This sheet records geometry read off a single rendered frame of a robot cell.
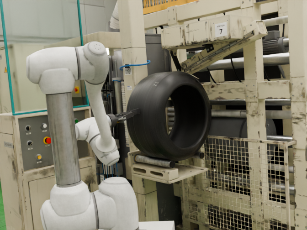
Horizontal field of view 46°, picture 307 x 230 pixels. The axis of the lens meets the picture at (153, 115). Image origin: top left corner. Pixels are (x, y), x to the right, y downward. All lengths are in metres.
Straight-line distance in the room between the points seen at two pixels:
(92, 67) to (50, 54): 0.16
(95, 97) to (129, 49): 0.93
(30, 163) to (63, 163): 1.04
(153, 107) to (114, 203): 0.78
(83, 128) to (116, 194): 0.51
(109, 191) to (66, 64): 0.54
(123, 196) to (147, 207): 1.16
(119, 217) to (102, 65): 0.62
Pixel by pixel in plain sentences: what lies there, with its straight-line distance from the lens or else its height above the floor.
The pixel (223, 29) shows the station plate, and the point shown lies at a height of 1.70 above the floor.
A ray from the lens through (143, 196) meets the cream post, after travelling 2.65.
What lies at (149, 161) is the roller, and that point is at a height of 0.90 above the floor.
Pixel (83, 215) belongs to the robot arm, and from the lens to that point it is 1.53.
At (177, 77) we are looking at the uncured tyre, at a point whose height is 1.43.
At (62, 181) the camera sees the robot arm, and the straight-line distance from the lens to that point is 1.51.
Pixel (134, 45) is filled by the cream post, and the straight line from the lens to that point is 2.53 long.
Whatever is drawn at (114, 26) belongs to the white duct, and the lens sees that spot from 3.16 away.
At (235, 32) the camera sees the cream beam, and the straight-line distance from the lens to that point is 2.33.
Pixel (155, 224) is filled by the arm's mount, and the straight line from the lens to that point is 1.81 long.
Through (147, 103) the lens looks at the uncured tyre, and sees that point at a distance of 2.15.
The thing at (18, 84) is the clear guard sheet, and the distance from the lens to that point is 2.44.
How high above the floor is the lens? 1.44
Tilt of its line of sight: 6 degrees down
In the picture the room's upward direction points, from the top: 4 degrees counter-clockwise
